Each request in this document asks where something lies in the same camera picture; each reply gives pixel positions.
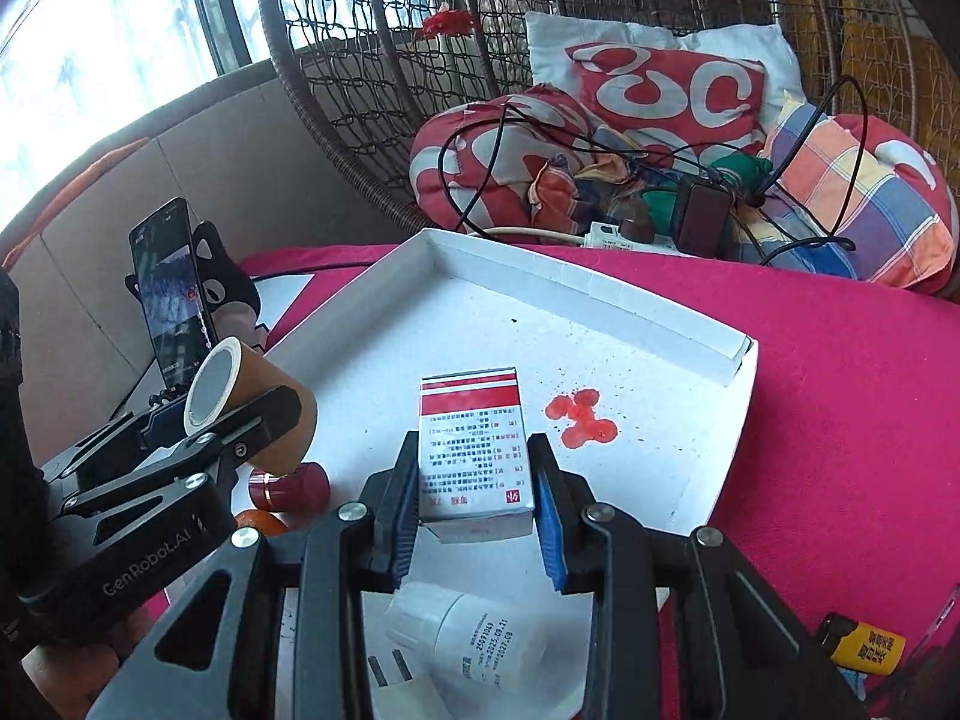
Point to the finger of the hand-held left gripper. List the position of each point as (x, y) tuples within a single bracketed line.
[(262, 416), (161, 414)]

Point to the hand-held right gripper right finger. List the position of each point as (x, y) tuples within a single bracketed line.
[(547, 540)]

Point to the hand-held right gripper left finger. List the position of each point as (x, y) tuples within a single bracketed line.
[(401, 525)]

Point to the brown tape roll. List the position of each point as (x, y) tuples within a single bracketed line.
[(262, 375)]

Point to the white red medicine box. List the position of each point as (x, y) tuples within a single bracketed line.
[(472, 450)]

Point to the white cardboard tray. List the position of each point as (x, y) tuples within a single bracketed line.
[(465, 315)]

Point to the yellow lighter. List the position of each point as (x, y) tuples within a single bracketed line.
[(870, 645)]

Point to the person's left hand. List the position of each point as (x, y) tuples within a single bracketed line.
[(67, 679)]

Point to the small red can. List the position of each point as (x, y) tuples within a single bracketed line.
[(296, 486)]

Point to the orange mandarin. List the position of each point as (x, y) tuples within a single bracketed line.
[(262, 521)]

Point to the white plastic bottle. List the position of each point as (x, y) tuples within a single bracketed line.
[(480, 637)]

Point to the white paper sheet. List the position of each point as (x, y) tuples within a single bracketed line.
[(289, 300)]

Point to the black smartphone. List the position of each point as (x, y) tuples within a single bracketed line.
[(169, 292)]

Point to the black cat phone holder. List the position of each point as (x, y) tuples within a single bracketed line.
[(225, 285)]

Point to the white power strip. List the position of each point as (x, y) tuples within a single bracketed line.
[(600, 236)]

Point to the red white seat cushion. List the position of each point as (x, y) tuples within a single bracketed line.
[(450, 165)]

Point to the green cloth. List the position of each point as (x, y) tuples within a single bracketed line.
[(660, 206)]

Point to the dark red power adapter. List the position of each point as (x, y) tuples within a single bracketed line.
[(703, 221)]

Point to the wicker hanging egg chair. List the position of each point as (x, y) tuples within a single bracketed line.
[(360, 75)]

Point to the window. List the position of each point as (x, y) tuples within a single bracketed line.
[(75, 52)]

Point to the red hanging ornament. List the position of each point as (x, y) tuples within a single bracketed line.
[(446, 22)]

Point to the plaid cushion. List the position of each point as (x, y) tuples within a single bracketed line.
[(840, 187)]

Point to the red white patterned pillow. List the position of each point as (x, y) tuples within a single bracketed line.
[(675, 90)]

